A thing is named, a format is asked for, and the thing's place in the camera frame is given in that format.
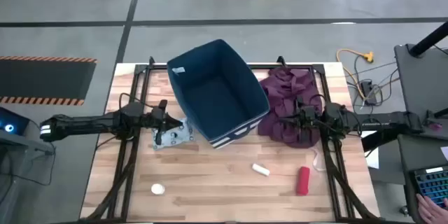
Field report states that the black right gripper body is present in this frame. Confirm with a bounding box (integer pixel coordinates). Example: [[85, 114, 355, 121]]
[[295, 96, 323, 137]]

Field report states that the yellow extension cable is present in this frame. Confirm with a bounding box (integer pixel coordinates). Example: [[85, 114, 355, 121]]
[[335, 48, 375, 104]]

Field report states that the person's hand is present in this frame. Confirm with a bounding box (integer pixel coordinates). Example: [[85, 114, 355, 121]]
[[415, 193, 448, 224]]

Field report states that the black power strip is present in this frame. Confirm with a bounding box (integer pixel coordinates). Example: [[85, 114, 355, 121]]
[[360, 79, 378, 106]]

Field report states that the blue backlit keyboard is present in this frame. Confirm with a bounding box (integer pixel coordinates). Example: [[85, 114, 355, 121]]
[[414, 166, 448, 208]]

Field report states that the white gauze roll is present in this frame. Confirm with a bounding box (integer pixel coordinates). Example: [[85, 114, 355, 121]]
[[251, 162, 271, 177]]

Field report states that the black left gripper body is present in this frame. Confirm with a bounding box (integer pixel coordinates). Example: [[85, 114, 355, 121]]
[[150, 99, 169, 146]]

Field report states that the black pole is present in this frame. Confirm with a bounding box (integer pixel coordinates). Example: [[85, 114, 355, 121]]
[[408, 20, 448, 58]]

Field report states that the grey patterned pouch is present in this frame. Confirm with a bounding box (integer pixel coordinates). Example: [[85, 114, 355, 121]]
[[151, 118, 195, 151]]

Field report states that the black hazard striped floor mat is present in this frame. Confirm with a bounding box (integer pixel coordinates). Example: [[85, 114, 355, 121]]
[[0, 55, 98, 106]]

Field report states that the red bandage roll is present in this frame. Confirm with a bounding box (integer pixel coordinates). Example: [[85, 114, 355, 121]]
[[295, 166, 312, 197]]

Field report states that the navy white striped fabric bin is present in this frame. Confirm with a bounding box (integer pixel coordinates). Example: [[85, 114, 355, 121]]
[[166, 38, 271, 150]]

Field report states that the black metal table frame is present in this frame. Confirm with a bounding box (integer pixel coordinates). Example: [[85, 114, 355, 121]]
[[78, 55, 381, 223]]

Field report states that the black device with blue light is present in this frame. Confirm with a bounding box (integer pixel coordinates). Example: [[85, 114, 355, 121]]
[[0, 106, 31, 137]]

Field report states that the white paper sheet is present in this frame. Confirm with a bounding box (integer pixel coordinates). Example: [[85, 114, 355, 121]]
[[360, 129, 381, 169]]

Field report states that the grey side table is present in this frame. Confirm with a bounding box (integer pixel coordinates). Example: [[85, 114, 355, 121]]
[[393, 43, 448, 140]]

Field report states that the purple crumpled cloth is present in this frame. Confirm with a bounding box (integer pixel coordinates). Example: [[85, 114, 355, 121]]
[[258, 66, 325, 149]]

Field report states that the dark grey desk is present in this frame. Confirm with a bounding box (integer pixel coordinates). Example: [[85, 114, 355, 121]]
[[397, 134, 448, 224]]

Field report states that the white round tape roll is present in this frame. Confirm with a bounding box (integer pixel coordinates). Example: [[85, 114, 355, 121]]
[[150, 183, 166, 196]]

